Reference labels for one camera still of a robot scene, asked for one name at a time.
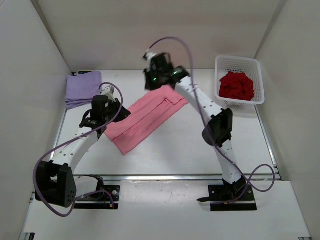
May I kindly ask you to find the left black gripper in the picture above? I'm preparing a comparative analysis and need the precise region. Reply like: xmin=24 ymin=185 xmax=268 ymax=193
xmin=103 ymin=98 xmax=131 ymax=124

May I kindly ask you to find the pink t shirt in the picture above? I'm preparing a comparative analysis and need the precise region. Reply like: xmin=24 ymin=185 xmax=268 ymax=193
xmin=105 ymin=85 xmax=188 ymax=155

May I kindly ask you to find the purple t shirt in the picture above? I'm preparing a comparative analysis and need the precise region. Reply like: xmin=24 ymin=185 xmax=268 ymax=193
xmin=65 ymin=71 xmax=102 ymax=110

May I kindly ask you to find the red t shirt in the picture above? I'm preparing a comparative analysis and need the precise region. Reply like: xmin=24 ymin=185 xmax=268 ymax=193
xmin=218 ymin=71 xmax=255 ymax=101

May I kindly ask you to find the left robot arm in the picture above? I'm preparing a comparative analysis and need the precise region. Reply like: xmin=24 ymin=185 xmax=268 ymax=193
xmin=33 ymin=82 xmax=131 ymax=208

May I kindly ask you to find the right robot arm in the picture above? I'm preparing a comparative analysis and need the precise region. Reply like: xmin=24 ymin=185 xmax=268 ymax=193
xmin=143 ymin=51 xmax=246 ymax=200

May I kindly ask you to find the dark label sticker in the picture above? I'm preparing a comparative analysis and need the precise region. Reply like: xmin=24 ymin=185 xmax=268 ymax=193
xmin=77 ymin=70 xmax=93 ymax=75

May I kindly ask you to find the white plastic laundry basket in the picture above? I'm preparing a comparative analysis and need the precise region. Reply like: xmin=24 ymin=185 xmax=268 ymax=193
xmin=214 ymin=55 xmax=265 ymax=108

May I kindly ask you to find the aluminium rail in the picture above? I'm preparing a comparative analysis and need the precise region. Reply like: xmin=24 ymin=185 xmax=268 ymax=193
xmin=99 ymin=174 xmax=226 ymax=183

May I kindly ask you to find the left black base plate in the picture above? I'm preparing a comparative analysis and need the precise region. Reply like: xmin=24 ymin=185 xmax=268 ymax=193
xmin=74 ymin=184 xmax=121 ymax=210

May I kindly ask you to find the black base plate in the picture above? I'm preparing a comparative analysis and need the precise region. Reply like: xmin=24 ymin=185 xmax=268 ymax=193
xmin=197 ymin=185 xmax=258 ymax=212
xmin=74 ymin=184 xmax=121 ymax=210

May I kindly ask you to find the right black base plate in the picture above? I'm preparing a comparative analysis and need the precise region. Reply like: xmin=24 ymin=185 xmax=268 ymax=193
xmin=197 ymin=185 xmax=258 ymax=212

